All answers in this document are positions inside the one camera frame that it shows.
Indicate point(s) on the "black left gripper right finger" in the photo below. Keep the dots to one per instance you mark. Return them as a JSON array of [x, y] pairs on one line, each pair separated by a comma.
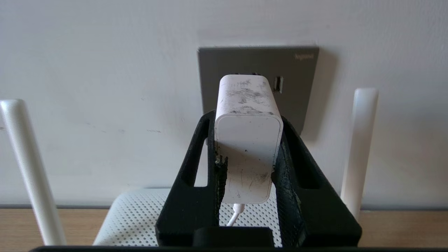
[[325, 220]]

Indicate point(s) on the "white power adapter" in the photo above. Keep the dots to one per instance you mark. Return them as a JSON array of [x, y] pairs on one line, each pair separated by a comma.
[[248, 147]]

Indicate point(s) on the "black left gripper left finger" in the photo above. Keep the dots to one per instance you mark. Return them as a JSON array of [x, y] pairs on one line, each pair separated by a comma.
[[185, 213]]

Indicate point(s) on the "white router with antennas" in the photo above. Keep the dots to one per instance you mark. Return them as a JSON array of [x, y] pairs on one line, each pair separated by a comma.
[[133, 217]]

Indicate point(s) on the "grey wall socket plate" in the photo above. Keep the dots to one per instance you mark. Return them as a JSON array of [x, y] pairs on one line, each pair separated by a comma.
[[297, 80]]

